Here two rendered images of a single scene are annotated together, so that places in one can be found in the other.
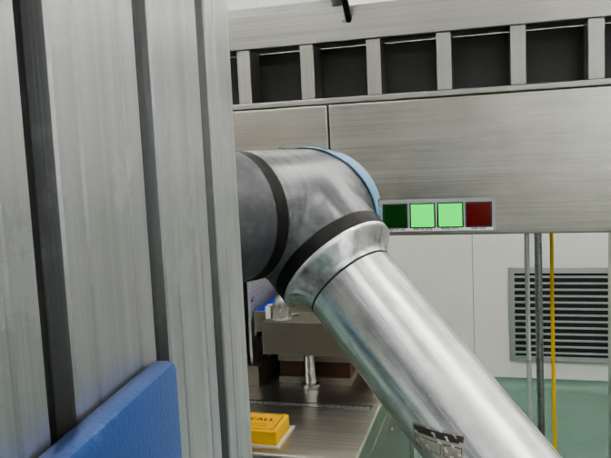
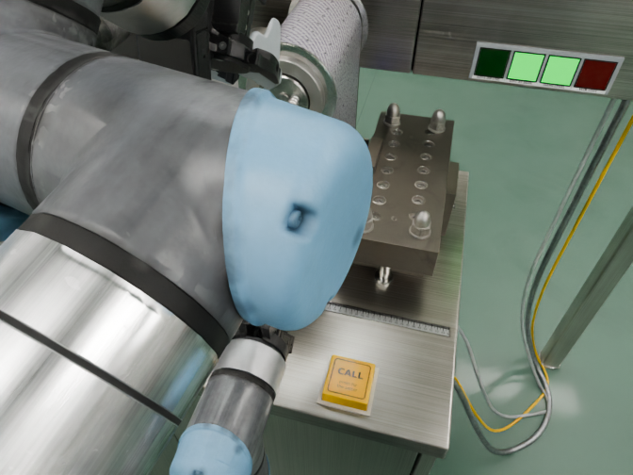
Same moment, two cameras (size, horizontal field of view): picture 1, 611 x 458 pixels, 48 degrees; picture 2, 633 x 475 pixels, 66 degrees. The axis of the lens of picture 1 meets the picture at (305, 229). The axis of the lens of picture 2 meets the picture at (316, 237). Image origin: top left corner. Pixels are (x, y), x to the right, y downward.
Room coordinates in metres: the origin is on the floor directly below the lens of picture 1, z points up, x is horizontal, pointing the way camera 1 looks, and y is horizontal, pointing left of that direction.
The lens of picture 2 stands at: (0.64, 0.14, 1.61)
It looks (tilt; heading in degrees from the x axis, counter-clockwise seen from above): 46 degrees down; 359
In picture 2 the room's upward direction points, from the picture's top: straight up
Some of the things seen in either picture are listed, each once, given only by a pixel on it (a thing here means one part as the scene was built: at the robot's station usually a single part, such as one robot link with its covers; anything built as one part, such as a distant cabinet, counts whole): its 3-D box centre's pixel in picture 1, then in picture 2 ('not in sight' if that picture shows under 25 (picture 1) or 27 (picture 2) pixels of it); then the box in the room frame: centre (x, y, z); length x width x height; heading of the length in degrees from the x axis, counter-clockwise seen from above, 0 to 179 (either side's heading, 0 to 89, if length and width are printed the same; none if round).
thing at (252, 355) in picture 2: not in sight; (248, 368); (0.92, 0.21, 1.11); 0.08 x 0.05 x 0.08; 75
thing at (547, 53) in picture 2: (435, 214); (542, 68); (1.48, -0.29, 1.18); 0.25 x 0.01 x 0.07; 75
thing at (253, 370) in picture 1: (271, 354); not in sight; (1.38, 0.08, 0.92); 0.28 x 0.04 x 0.04; 165
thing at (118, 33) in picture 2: not in sight; (102, 24); (1.32, 0.42, 1.33); 0.06 x 0.06 x 0.06; 75
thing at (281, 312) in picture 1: (281, 306); (364, 216); (1.23, 0.05, 1.05); 0.04 x 0.04 x 0.04
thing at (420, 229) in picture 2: not in sight; (421, 221); (1.22, -0.04, 1.05); 0.04 x 0.04 x 0.04
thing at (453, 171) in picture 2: not in sight; (448, 199); (1.37, -0.14, 0.96); 0.10 x 0.03 x 0.11; 165
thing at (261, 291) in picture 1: (266, 261); (342, 133); (1.38, 0.08, 1.12); 0.23 x 0.01 x 0.18; 165
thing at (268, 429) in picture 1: (261, 428); (348, 382); (1.01, 0.08, 0.91); 0.07 x 0.07 x 0.02; 75
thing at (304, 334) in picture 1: (329, 313); (403, 182); (1.38, -0.04, 1.00); 0.40 x 0.16 x 0.06; 165
